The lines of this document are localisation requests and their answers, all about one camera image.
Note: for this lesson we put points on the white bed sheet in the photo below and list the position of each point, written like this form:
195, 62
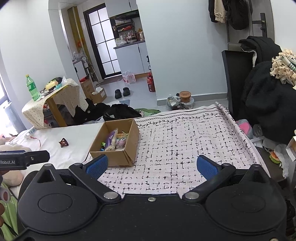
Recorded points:
57, 160

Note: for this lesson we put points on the purple snack packet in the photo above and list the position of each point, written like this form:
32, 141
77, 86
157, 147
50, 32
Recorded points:
111, 140

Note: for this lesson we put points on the white kitchen cabinet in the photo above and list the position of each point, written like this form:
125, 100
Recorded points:
129, 58

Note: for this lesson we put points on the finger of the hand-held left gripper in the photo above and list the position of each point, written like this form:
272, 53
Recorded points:
38, 157

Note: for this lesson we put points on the black spray bottle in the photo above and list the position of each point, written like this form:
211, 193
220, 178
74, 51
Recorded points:
148, 62

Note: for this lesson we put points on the brown hair clip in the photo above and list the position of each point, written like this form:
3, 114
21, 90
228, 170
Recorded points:
63, 142

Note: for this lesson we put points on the plain cardboard box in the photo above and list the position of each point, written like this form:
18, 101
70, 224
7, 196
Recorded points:
86, 87

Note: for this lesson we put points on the green plastic bottle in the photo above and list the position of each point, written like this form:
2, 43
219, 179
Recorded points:
32, 89

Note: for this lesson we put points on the dotted cream tablecloth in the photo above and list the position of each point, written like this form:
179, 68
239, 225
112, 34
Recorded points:
67, 97

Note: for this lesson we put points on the white power strip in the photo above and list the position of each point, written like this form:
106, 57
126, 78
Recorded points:
31, 132

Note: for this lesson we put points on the pink soft item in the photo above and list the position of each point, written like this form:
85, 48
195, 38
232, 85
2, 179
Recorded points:
245, 127

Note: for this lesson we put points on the green floor mat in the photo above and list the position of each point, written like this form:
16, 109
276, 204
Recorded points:
145, 111

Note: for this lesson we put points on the brown round container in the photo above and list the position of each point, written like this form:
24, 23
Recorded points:
185, 96

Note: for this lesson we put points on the wooden table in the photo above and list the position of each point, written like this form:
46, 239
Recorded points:
56, 111

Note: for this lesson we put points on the white fan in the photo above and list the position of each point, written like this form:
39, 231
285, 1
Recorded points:
84, 59

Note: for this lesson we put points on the grey door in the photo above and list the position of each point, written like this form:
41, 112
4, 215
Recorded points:
269, 14

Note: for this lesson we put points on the cracker packet with orange ends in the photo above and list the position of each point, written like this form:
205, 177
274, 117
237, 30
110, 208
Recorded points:
122, 134

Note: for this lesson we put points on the black and white patterned cloth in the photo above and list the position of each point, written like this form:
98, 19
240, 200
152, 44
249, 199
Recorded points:
173, 150

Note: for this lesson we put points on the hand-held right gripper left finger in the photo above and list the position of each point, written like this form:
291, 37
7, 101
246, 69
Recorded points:
97, 165

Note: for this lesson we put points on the open paper box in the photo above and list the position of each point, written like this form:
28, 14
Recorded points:
291, 144

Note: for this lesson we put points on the colourful toy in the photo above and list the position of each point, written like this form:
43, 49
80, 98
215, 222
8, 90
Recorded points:
275, 158

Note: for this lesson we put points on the clear plastic bag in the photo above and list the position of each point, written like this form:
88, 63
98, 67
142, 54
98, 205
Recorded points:
174, 102

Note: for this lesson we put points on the beige hanging garment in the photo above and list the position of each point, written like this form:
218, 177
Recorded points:
220, 12

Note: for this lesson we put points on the row of kitchen bottles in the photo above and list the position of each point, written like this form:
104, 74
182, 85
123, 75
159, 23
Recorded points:
129, 37

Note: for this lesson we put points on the pink white soft toy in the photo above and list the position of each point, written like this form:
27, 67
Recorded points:
4, 194

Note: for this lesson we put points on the black slipper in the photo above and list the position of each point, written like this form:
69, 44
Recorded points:
126, 91
118, 93

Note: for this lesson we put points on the beige fringed scarf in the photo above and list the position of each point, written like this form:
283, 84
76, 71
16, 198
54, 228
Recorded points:
282, 67

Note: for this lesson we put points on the white plastic bag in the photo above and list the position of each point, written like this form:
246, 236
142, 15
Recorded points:
283, 160

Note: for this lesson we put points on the jug of red liquid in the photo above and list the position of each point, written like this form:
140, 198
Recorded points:
151, 83

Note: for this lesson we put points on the green snack packet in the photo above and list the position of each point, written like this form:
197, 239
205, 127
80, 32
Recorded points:
102, 145

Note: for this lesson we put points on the green cloth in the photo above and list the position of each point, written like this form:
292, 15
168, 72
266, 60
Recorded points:
10, 222

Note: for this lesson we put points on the black chair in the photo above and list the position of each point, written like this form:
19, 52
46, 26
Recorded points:
235, 78

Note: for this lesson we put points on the person's left hand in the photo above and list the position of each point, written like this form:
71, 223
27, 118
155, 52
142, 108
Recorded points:
1, 209

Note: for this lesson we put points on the small black hanging jacket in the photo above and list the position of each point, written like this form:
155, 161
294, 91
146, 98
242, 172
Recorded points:
211, 10

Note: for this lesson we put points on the cardboard box with white paper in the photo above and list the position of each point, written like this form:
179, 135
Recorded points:
99, 95

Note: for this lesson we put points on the large black hanging jacket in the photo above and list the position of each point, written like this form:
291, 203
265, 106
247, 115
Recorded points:
238, 15

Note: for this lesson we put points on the pack of water bottles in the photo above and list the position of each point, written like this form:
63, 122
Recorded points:
128, 77

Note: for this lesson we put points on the beige plush toy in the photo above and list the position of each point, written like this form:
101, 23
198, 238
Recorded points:
12, 178

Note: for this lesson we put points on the black framed glass door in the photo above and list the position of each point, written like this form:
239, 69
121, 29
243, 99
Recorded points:
101, 46

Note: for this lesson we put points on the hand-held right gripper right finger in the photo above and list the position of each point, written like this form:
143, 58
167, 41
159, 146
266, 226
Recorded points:
208, 169

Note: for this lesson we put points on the black fleece clothes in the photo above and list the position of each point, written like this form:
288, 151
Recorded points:
266, 97

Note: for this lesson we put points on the clear plastic container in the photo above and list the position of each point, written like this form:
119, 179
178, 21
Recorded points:
257, 132

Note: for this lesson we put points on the small mauve snack packet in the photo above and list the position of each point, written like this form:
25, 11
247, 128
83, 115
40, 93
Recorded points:
120, 143

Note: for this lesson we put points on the pile of black clothes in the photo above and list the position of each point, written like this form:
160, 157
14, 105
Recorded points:
92, 111

